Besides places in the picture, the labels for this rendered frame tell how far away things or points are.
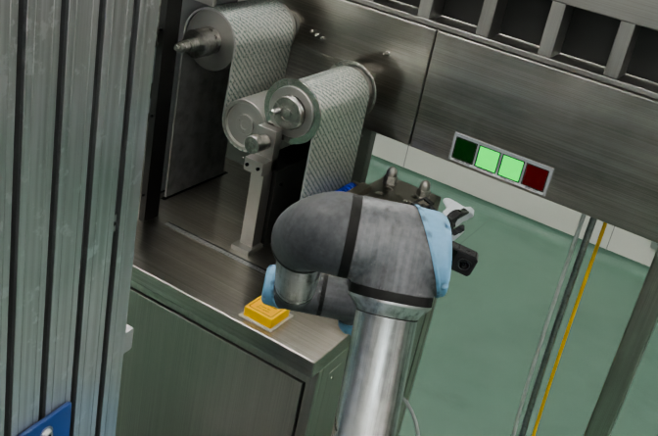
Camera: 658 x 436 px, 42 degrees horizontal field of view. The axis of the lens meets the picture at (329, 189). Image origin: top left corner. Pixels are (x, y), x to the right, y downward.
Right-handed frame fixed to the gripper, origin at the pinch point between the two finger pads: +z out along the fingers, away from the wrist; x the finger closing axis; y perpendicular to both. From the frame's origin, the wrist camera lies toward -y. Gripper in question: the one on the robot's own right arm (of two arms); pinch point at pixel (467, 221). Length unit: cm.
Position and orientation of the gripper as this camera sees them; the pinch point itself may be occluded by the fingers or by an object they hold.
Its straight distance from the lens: 176.1
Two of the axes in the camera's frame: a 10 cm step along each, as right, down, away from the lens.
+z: 6.1, -2.1, 7.6
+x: -3.7, 7.8, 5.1
